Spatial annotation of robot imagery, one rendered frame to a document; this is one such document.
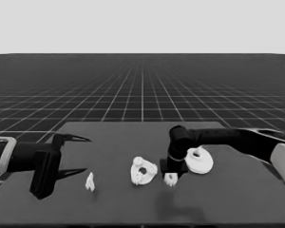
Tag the large thick white disc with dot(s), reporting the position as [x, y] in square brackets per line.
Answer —
[202, 164]

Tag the small white T-shaped piece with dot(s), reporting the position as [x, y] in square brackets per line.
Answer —
[90, 186]

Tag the white round carrier with pins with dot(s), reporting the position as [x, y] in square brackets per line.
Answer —
[146, 180]

